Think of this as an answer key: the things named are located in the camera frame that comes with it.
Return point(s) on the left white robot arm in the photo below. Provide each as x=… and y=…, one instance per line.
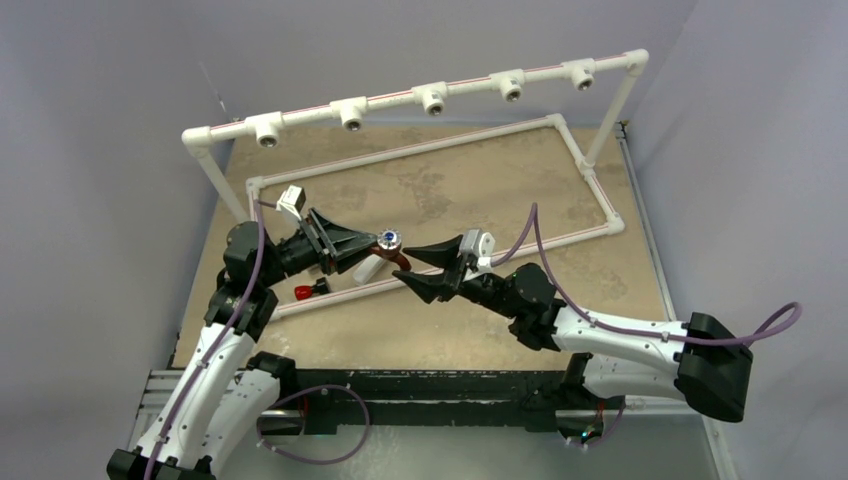
x=227, y=386

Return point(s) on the white PVC pipe frame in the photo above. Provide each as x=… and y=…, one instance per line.
x=266, y=129

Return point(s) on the brown faucet with chrome cap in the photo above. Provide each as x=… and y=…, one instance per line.
x=388, y=247

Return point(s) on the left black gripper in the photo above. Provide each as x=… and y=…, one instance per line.
x=339, y=240

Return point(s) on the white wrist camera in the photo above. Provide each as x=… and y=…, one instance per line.
x=290, y=204
x=476, y=249

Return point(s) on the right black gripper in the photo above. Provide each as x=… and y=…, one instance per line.
x=428, y=286

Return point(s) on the red and black faucet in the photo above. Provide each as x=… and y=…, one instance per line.
x=319, y=287

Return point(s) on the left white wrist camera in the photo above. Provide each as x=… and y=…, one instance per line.
x=290, y=204

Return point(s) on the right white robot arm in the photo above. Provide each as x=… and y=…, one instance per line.
x=699, y=362

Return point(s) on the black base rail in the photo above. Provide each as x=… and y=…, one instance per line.
x=536, y=401

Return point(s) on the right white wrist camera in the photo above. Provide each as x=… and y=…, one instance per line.
x=476, y=249

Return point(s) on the white plastic pipe piece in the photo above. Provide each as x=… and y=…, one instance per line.
x=367, y=269

